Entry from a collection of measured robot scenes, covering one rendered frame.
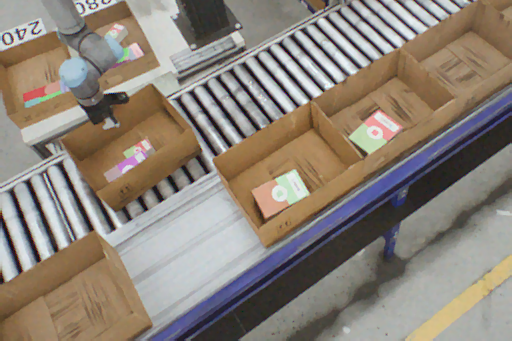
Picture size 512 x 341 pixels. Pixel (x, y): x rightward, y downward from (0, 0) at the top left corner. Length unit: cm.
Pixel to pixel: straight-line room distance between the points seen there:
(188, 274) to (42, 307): 44
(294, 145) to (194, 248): 49
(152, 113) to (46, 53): 66
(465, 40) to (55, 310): 172
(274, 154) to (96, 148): 74
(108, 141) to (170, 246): 61
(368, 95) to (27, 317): 133
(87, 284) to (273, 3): 238
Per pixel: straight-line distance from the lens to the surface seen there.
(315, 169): 175
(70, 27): 190
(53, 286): 183
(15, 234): 216
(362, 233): 194
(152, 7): 264
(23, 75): 260
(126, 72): 232
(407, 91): 194
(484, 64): 207
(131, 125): 217
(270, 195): 165
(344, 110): 188
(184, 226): 175
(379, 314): 249
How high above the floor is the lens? 243
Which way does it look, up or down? 56 degrees down
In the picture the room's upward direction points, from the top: 7 degrees counter-clockwise
